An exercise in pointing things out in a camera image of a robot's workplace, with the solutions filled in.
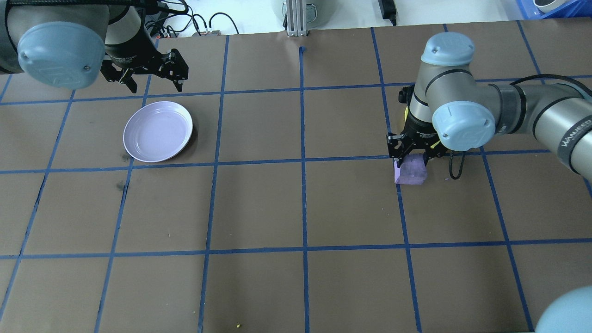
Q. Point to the lilac round plate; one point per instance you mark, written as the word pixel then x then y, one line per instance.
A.
pixel 157 132

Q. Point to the aluminium frame bar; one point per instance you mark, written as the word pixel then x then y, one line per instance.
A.
pixel 296 18

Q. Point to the black power adapter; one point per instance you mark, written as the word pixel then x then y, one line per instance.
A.
pixel 387 9

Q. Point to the small grey connector box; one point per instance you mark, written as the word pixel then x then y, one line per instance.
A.
pixel 208 32

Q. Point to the blue plastic bin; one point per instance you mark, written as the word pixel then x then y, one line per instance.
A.
pixel 578 8

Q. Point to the purple foam block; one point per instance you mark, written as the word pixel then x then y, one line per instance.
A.
pixel 411 173

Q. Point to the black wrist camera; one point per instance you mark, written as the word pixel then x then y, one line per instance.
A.
pixel 406 95

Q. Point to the grey round bucket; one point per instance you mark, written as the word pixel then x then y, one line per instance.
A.
pixel 321 11

